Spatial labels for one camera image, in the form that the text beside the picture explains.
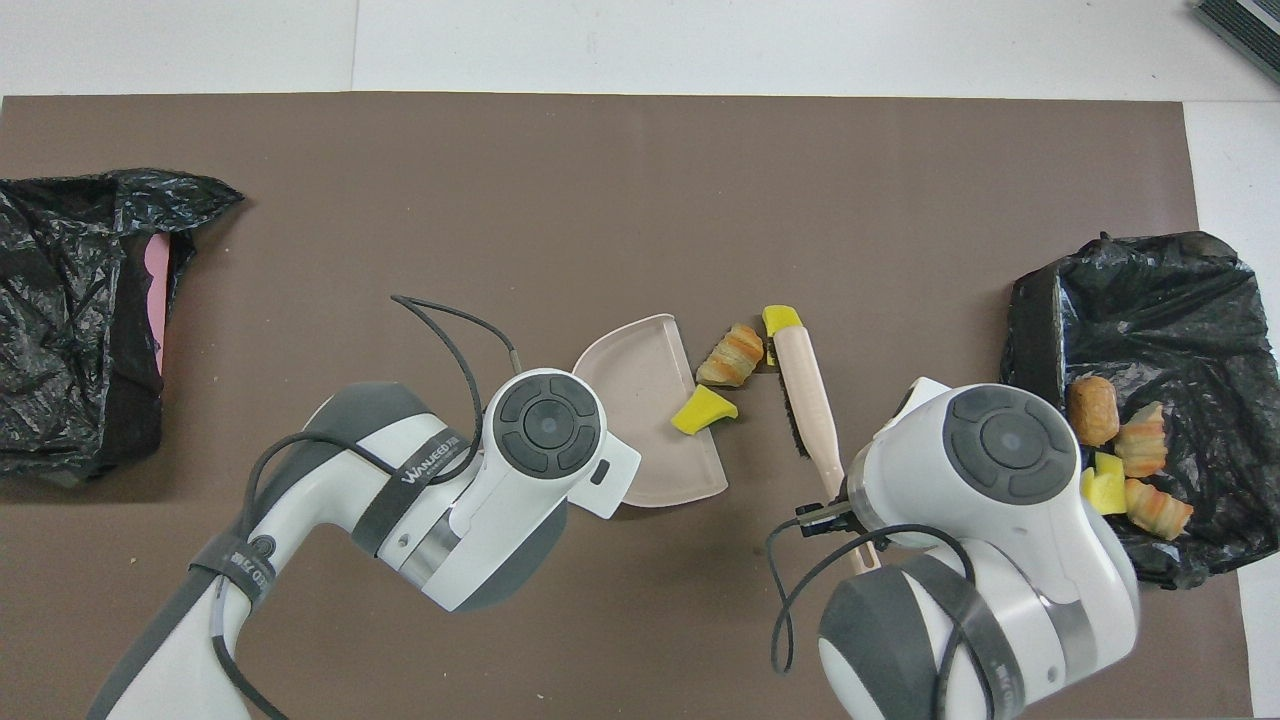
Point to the beige plastic dustpan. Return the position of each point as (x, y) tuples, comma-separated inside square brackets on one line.
[(640, 400)]

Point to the pale yellow sponge scrap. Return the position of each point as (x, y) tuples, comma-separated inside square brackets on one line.
[(1142, 445)]

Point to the left black bag bin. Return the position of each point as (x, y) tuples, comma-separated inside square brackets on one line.
[(1150, 320)]

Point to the chunky yellow sponge piece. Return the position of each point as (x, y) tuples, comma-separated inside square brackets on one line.
[(781, 319)]

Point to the orange striped toy croissant piece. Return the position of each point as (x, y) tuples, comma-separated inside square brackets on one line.
[(1158, 510)]

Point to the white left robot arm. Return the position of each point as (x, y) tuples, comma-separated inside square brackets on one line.
[(480, 500)]

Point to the beige hand brush black bristles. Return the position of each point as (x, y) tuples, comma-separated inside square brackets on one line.
[(810, 400)]

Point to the dark grey ribbed device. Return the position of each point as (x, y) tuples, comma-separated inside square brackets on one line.
[(1250, 25)]

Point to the pink plastic bin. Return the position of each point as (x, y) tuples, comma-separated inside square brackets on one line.
[(156, 290)]

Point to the notched yellow sponge piece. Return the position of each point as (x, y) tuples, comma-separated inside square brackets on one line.
[(703, 410)]

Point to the green yellow sponge piece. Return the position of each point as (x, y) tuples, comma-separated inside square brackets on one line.
[(1105, 492)]

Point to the brown paper table mat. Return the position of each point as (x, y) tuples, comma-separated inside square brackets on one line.
[(600, 200)]

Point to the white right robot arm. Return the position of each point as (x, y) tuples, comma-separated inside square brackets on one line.
[(1050, 540)]

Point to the black plastic trash bag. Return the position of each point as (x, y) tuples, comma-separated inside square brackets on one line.
[(60, 420)]

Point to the brown oval toy bread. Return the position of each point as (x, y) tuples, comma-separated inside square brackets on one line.
[(1093, 412)]

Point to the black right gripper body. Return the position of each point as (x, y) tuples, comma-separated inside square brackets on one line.
[(828, 517)]

